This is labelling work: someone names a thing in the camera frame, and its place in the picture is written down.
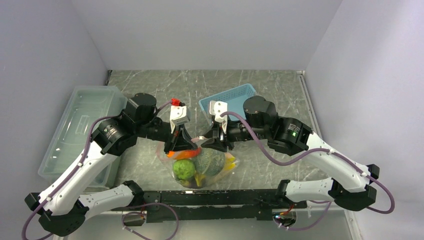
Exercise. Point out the green netted melon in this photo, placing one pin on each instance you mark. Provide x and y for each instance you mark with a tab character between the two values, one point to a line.
209	162

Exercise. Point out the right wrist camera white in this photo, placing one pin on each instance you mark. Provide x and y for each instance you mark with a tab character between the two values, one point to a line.
216	110

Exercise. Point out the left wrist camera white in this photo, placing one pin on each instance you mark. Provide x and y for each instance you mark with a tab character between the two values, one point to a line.
179	114

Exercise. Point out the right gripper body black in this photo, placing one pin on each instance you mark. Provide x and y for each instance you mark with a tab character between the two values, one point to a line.
237	130

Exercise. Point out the clear zip top bag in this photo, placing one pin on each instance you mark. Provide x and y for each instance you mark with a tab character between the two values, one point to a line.
167	162

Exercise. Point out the light blue plastic basket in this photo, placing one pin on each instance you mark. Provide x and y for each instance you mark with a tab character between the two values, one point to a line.
234	97

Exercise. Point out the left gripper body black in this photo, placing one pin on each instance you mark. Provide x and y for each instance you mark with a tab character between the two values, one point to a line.
159	130

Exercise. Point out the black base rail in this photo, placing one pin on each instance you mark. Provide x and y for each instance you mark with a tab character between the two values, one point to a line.
259	204

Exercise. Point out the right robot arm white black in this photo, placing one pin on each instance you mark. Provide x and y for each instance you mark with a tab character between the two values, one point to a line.
287	140

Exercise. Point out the yellow banana bunch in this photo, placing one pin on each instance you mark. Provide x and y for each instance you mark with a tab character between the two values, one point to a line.
199	181

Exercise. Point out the light green custard apple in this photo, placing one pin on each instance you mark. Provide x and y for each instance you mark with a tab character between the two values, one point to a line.
183	169

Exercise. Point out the clear plastic storage bin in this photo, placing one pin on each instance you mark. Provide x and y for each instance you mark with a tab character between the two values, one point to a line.
86	104

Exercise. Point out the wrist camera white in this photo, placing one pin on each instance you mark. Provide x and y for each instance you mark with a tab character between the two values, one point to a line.
179	114
216	110

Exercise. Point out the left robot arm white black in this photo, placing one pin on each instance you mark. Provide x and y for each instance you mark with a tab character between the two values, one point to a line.
63	207

